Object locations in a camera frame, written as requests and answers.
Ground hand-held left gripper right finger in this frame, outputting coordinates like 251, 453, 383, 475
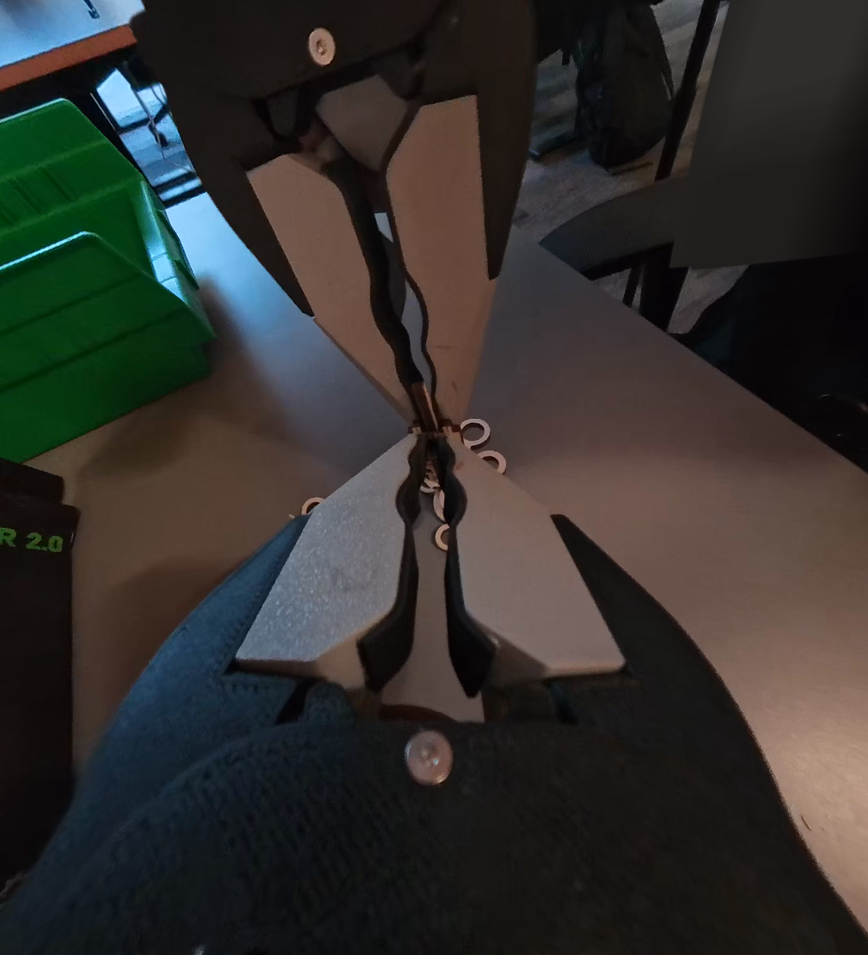
437, 439, 626, 700

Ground orange-edged white table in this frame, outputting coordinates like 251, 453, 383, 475
0, 0, 138, 107

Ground black model kit box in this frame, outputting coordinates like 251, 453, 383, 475
0, 446, 67, 505
0, 498, 81, 934

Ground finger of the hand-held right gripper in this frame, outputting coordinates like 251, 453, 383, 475
383, 95, 498, 432
244, 149, 424, 422

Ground black backpack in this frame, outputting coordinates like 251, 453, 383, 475
572, 0, 678, 174

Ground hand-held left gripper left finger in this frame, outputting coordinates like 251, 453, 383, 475
236, 436, 425, 693

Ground black office chair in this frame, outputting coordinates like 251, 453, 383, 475
538, 170, 712, 331

